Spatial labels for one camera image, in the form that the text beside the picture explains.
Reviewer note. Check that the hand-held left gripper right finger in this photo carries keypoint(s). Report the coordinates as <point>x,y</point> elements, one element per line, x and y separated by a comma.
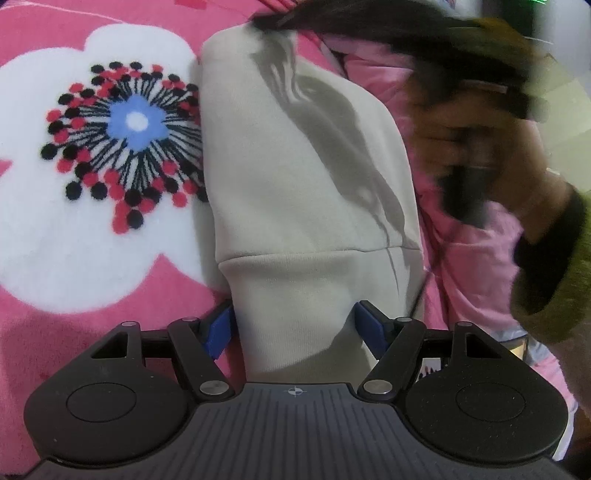
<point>369,330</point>

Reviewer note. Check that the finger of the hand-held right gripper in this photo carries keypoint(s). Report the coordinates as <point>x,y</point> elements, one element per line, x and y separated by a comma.
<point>286,21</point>

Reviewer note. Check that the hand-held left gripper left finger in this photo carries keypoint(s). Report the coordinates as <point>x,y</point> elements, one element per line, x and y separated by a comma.
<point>220,330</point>

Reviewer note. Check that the beige jacket with black trim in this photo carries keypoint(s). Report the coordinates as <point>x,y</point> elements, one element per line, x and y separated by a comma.
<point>295,184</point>

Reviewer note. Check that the person's right forearm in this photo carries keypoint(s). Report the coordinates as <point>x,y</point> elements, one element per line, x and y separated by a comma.
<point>563,277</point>

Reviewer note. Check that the person's right hand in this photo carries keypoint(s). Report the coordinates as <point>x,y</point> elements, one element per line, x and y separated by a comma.
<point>521,170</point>

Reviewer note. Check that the pink floral bed blanket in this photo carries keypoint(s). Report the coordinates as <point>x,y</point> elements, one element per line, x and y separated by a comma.
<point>69,240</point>

